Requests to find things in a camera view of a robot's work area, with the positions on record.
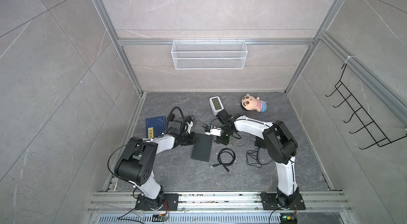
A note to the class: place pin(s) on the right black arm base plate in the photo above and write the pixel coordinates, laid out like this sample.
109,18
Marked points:
274,201

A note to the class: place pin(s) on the cartoon boy plush doll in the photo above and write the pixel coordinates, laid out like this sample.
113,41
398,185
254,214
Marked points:
251,103

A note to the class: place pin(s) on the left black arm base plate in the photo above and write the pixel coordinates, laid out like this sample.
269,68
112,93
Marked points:
164,201

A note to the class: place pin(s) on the black perforated box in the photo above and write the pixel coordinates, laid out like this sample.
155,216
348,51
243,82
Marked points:
202,147

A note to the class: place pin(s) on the black adapter with thin cord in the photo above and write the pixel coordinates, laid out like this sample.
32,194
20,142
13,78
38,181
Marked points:
194,120

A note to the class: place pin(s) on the blue booklet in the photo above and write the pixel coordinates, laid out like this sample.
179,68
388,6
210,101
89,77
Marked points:
155,126

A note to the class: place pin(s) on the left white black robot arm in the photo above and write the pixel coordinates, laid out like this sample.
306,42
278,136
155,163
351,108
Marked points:
135,164

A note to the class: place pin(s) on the black wire hook rack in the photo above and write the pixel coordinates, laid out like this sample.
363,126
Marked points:
359,113

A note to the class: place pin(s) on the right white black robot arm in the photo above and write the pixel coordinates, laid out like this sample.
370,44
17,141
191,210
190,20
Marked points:
280,145

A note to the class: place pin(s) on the white digital clock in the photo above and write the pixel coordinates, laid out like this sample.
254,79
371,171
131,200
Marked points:
216,104

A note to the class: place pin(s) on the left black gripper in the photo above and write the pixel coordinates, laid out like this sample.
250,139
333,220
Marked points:
193,138

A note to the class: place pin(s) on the aluminium mounting rail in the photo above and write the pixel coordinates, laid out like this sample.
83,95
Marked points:
205,202

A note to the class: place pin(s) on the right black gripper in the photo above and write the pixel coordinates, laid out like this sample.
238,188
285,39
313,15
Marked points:
220,140

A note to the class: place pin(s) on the white wire mesh basket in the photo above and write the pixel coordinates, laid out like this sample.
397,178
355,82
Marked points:
209,54

